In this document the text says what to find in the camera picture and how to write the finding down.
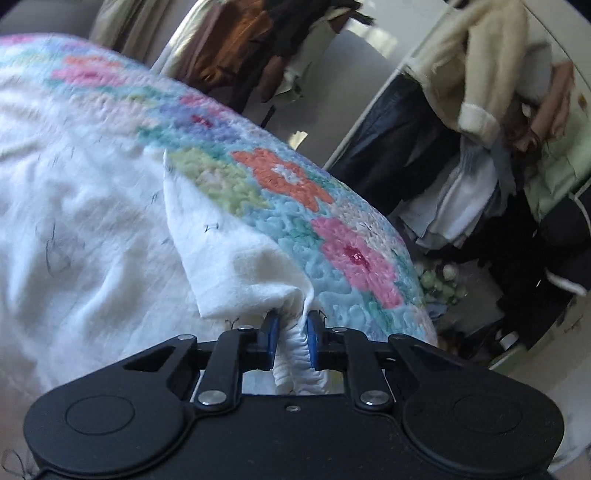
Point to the white hanging clothes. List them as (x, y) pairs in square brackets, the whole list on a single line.
[(457, 203)]

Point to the light green garment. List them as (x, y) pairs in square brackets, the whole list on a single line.
[(561, 161)]

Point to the floral quilted blanket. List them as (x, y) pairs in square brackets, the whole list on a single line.
[(286, 203)]

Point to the brown hanging jacket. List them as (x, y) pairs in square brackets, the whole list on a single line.
[(231, 46)]

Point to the black garment with white trim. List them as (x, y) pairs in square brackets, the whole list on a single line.
[(535, 277)]

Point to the green and white artificial flowers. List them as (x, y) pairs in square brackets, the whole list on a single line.
[(438, 281)]

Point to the hanging clothes right rack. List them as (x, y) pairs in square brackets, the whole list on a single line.
[(392, 83)]

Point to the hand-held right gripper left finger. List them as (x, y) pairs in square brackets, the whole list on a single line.
[(272, 339)]

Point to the beige curtain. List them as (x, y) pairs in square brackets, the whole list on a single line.
[(124, 23)]

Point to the white bow-print pants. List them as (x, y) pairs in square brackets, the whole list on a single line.
[(115, 230)]

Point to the black hanging garment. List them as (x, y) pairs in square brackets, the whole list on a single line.
[(281, 37)]

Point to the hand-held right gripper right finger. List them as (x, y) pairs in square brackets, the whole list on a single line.
[(314, 341)]

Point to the cream fleece jacket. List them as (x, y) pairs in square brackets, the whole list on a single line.
[(480, 60)]

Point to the dusty pink garment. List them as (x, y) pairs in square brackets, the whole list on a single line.
[(549, 106)]

